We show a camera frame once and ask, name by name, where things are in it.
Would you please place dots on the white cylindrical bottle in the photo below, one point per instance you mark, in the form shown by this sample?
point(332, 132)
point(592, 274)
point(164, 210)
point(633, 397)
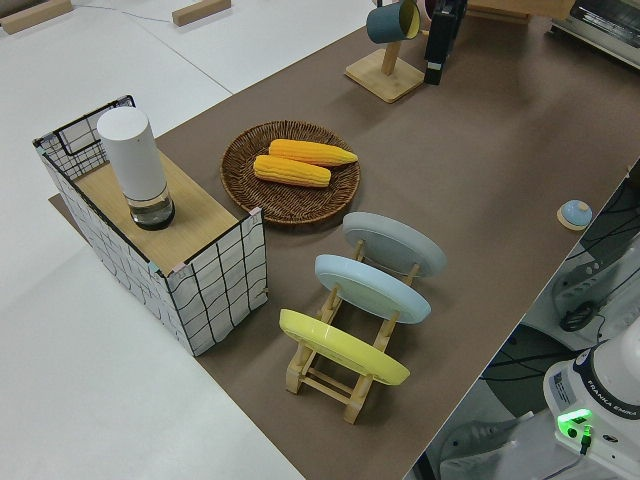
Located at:
point(132, 160)

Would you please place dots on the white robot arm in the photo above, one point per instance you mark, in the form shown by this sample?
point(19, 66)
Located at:
point(600, 400)

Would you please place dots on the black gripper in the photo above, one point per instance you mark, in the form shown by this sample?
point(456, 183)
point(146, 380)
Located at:
point(442, 35)

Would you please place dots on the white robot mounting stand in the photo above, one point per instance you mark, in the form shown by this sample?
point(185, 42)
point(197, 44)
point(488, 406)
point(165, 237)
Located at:
point(575, 282)

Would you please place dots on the yellow corn cob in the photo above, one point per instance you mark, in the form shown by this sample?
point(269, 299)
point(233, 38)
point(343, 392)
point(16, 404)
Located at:
point(310, 151)
point(290, 171)

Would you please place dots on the silver toaster oven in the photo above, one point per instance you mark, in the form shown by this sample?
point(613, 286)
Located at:
point(600, 25)

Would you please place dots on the grey plate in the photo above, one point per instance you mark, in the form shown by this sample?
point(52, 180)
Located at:
point(395, 242)

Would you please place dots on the brown table mat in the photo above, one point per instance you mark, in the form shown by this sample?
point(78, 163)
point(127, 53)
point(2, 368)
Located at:
point(475, 165)

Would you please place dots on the wooden mug tree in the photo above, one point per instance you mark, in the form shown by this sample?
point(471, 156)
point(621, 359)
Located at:
point(387, 75)

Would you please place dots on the round brown wicker basket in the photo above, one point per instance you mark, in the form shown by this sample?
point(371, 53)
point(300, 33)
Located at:
point(295, 202)

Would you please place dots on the light blue plate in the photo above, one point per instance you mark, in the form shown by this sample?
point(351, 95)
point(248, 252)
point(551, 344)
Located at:
point(370, 287)

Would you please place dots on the yellow plate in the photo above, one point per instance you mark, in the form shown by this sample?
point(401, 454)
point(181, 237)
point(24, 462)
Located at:
point(340, 347)

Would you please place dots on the long wooden block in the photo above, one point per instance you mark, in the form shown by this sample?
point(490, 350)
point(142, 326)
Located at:
point(200, 12)
point(22, 21)

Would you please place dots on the wooden plate rack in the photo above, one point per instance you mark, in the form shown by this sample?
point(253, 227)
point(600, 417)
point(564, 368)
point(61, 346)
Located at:
point(327, 387)

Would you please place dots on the teal mug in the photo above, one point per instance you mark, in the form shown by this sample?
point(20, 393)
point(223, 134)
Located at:
point(387, 22)

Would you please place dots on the pink mug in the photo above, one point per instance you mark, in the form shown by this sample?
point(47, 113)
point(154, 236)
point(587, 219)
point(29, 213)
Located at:
point(429, 9)

